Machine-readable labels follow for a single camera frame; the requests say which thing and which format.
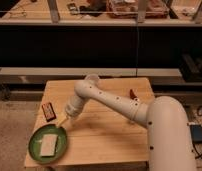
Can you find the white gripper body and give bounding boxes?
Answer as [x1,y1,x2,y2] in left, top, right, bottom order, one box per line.
[65,97,83,118]

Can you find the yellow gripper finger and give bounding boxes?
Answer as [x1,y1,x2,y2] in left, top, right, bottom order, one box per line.
[56,114,69,128]

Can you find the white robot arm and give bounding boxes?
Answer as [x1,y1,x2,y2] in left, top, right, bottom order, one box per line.
[56,79,197,171]

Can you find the green ceramic bowl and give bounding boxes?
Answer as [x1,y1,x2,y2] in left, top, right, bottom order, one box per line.
[28,124,68,164]

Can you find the dark red snack packet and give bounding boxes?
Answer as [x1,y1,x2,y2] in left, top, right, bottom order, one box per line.
[42,102,56,122]

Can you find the white sponge block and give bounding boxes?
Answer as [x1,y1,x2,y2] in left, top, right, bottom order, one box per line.
[40,134,57,157]

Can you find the translucent plastic cup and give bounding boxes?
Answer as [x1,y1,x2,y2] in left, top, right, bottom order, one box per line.
[85,74,100,82]

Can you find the wooden table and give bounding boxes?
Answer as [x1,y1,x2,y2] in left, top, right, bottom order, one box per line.
[41,78,155,167]

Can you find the dark device on shelf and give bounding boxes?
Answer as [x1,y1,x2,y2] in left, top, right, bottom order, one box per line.
[67,3,79,15]

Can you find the red tray on shelf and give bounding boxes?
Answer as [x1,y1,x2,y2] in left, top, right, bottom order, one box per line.
[106,0,169,18]

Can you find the black box on floor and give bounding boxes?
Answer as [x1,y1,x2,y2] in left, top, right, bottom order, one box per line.
[190,124,202,143]

